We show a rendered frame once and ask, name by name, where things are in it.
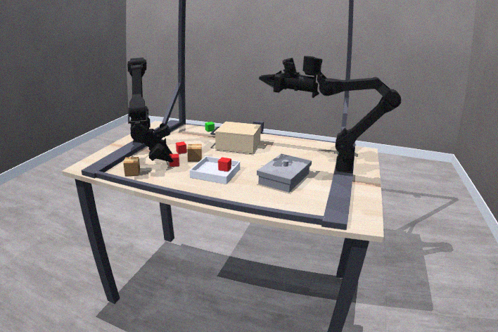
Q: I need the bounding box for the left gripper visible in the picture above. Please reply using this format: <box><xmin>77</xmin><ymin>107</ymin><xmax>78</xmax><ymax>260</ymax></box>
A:
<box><xmin>259</xmin><ymin>71</ymin><xmax>302</xmax><ymax>93</ymax></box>

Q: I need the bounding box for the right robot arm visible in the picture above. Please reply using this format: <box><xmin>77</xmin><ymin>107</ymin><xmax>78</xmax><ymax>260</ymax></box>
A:
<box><xmin>127</xmin><ymin>58</ymin><xmax>171</xmax><ymax>143</ymax></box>

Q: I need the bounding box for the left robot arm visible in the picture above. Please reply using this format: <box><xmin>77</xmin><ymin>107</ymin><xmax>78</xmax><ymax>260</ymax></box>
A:
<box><xmin>283</xmin><ymin>56</ymin><xmax>401</xmax><ymax>173</ymax></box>

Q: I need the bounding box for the red block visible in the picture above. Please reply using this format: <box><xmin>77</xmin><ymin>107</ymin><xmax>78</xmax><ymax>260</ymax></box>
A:
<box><xmin>170</xmin><ymin>154</ymin><xmax>179</xmax><ymax>167</ymax></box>
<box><xmin>176</xmin><ymin>141</ymin><xmax>187</xmax><ymax>154</ymax></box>
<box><xmin>218</xmin><ymin>157</ymin><xmax>231</xmax><ymax>172</ymax></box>

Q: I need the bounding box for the green block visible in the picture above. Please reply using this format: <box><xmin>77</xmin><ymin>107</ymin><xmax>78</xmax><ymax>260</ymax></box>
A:
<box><xmin>205</xmin><ymin>122</ymin><xmax>215</xmax><ymax>132</ymax></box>

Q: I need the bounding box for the brown cardboard box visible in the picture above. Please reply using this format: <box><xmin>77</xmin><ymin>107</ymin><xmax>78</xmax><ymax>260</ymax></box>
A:
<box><xmin>187</xmin><ymin>144</ymin><xmax>202</xmax><ymax>161</ymax></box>
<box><xmin>123</xmin><ymin>157</ymin><xmax>140</xmax><ymax>176</ymax></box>

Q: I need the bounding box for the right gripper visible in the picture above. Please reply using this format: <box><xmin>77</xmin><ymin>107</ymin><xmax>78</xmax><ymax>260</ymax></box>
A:
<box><xmin>141</xmin><ymin>128</ymin><xmax>173</xmax><ymax>162</ymax></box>

